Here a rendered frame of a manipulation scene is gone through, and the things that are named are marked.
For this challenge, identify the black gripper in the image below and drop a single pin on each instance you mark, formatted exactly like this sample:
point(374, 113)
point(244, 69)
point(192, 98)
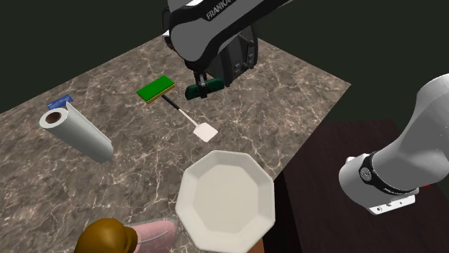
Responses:
point(242, 56)

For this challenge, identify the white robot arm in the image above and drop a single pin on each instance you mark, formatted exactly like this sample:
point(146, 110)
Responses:
point(196, 38)

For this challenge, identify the dark green block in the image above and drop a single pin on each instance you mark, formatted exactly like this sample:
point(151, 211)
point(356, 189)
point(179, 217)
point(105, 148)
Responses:
point(215, 85)

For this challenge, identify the green and yellow sponge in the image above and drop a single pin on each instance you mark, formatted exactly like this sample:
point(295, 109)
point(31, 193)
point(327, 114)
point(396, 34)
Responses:
point(154, 88)

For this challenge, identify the white octagonal plate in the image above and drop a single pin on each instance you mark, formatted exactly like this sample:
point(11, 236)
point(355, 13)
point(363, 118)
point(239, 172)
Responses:
point(226, 201)

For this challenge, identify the white paper towel roll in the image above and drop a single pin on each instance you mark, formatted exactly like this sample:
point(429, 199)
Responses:
point(82, 135)

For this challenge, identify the blue flat sponge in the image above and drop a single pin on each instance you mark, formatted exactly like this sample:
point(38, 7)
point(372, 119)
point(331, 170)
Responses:
point(59, 102)

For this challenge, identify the dark robot stand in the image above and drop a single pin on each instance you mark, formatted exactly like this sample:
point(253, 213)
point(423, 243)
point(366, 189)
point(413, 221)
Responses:
point(333, 227)

